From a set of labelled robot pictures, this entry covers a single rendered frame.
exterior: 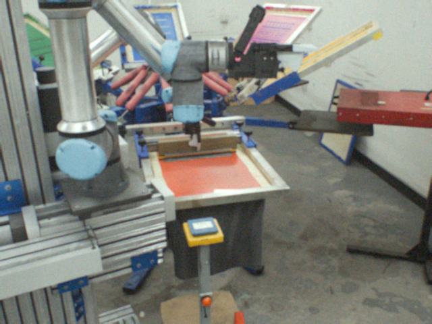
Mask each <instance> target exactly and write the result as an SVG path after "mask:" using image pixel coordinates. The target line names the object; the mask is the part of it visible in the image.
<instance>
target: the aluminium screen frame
mask: <svg viewBox="0 0 432 324"><path fill-rule="evenodd" d="M226 132H233V130H220V131H212V132H201V133H200V137H207V136H220V135H227V133H226ZM190 136H191V135H185V134H177V135H169V136H155V137H147V138H144V139H145V140H148V139H156V138H159V141H165V140H178V139H186V138H188V137H190ZM239 145H240V146H241V147H242V148H243V149H244V151H245V152H246V153H247V155H248V156H249V158H250V159H251V160H252V161H253V162H254V164H255V165H256V166H257V167H258V168H259V170H260V171H261V172H262V174H263V175H264V176H265V178H266V179H267V180H268V181H269V183H270V184H271V185H272V186H265V187H260V188H249V189H243V190H232V191H227V192H216V193H210V194H199V195H194V196H178V197H175V209H176V210H178V209H189V208H194V207H204V206H210V205H220V204H225V203H235V202H241V201H247V200H257V199H263V198H273V197H278V196H289V191H290V188H289V187H288V186H287V184H286V183H285V182H284V181H283V179H281V178H280V177H279V175H278V174H277V173H276V172H275V171H274V169H273V168H272V167H271V166H270V165H269V164H268V162H266V161H265V159H264V158H263V157H262V156H261V154H260V153H259V152H258V151H257V150H256V149H255V148H254V147H250V148H248V147H247V146H246V145H245V144H244V143H242V144H239ZM141 161H142V172H143V176H144V180H145V182H149V181H150V180H152V179H154V176H153V171H152V168H151V164H150V161H149V158H144V159H141Z"/></svg>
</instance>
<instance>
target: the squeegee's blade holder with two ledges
mask: <svg viewBox="0 0 432 324"><path fill-rule="evenodd" d="M231 150H232V148H220V149H213V150H205V151H193V152H186V153H174V154H166V155H165V157H175V156H182V155H195V154H201V153H214V152H221V151H231Z"/></svg>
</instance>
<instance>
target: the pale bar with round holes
mask: <svg viewBox="0 0 432 324"><path fill-rule="evenodd" d="M213 120H214V121H215V123H216V125H215V127H213V126H209V125H208V124H206V123H204V122H201V121H200V130H210V129H217V128H231V127H232V125H236V121H238V120H239V121H243V122H244V125H243V126H246V118H245V117H244V116H235V117H221V118H213ZM175 126H176V127H175ZM151 128H152V129H151ZM137 129H143V135H151V134H165V133H174V132H184V130H182V123H180V122H177V121H175V122H166V123H158V124H143V125H135V126H126V136H127V137H129V136H134V135H135V133H136V130H137ZM150 129H151V130H150Z"/></svg>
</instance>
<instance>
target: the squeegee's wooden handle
mask: <svg viewBox="0 0 432 324"><path fill-rule="evenodd" d="M192 139H193V138H186V139H178V140H165V141H158V147H159V156H160V157H164V156H165V155H166V154H174V153H186V152H193V151H197V146H192V145H189V142H190V141H191V140H192ZM226 148H232V149H237V136H236V134H228V135H220V136H207V137H200V148H199V151H205V150H213V149H226Z"/></svg>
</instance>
